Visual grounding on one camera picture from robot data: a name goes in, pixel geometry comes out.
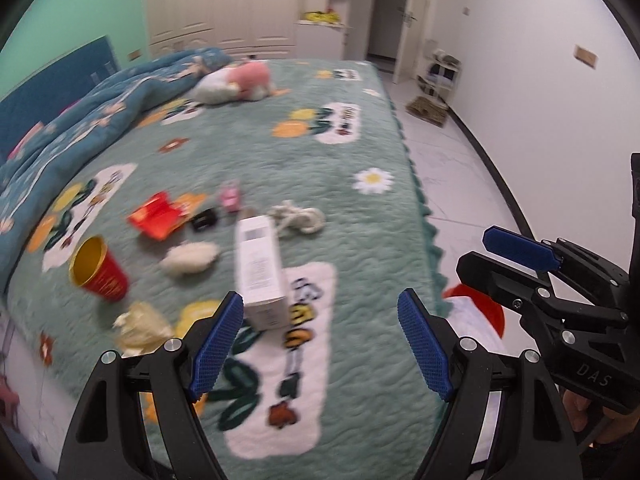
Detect blue quilted headboard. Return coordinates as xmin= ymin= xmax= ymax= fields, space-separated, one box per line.
xmin=0 ymin=35 xmax=121 ymax=161

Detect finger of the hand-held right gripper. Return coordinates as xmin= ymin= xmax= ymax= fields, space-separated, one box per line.
xmin=456 ymin=251 xmax=630 ymax=331
xmin=482 ymin=226 xmax=631 ymax=291

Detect red paper cup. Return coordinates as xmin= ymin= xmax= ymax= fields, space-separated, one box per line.
xmin=68 ymin=235 xmax=130 ymax=303

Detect pink and white plush toy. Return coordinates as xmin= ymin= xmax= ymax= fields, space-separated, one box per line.
xmin=192 ymin=59 xmax=291 ymax=106

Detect white fluffy ball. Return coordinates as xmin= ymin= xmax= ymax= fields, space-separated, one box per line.
xmin=160 ymin=241 xmax=221 ymax=278

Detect green printed blanket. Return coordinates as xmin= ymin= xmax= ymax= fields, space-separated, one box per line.
xmin=0 ymin=59 xmax=446 ymax=471

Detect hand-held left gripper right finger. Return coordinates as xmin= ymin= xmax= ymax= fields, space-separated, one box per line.
xmin=396 ymin=287 xmax=586 ymax=480

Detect red face mask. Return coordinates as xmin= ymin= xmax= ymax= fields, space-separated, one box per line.
xmin=126 ymin=191 xmax=190 ymax=240

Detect red bin with white liner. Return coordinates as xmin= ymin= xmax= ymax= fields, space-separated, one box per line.
xmin=430 ymin=282 xmax=507 ymax=471

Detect small pink packet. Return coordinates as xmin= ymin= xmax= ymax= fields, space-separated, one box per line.
xmin=220 ymin=182 xmax=243 ymax=213

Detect yellow crumpled paper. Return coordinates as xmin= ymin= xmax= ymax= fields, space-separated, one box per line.
xmin=112 ymin=301 xmax=175 ymax=351

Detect white knotted rope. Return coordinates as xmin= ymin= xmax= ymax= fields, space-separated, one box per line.
xmin=267 ymin=200 xmax=326 ymax=238

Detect white shelf cabinet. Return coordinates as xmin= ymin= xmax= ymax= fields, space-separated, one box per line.
xmin=295 ymin=0 xmax=376 ymax=61

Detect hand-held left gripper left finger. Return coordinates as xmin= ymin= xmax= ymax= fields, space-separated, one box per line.
xmin=57 ymin=291 xmax=246 ymax=480

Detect white cardboard box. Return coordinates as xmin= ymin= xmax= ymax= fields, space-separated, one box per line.
xmin=235 ymin=215 xmax=291 ymax=332

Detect person's right hand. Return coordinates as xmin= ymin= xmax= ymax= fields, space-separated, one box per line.
xmin=562 ymin=389 xmax=640 ymax=448

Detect cream wardrobe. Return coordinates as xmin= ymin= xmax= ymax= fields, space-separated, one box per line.
xmin=142 ymin=0 xmax=301 ymax=61

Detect blue floral quilt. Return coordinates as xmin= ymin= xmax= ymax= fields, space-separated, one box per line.
xmin=0 ymin=47 xmax=233 ymax=281

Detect white door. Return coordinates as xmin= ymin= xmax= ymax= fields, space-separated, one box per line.
xmin=392 ymin=0 xmax=436 ymax=86

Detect white storage rack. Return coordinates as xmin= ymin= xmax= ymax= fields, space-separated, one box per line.
xmin=417 ymin=49 xmax=462 ymax=108

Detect brown door mat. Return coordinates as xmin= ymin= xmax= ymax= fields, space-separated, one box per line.
xmin=405 ymin=96 xmax=451 ymax=128

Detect orange packet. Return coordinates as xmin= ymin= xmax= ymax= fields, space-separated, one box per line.
xmin=170 ymin=193 xmax=208 ymax=222

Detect yellow items on shelf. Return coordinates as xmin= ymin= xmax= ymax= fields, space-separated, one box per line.
xmin=300 ymin=9 xmax=342 ymax=25

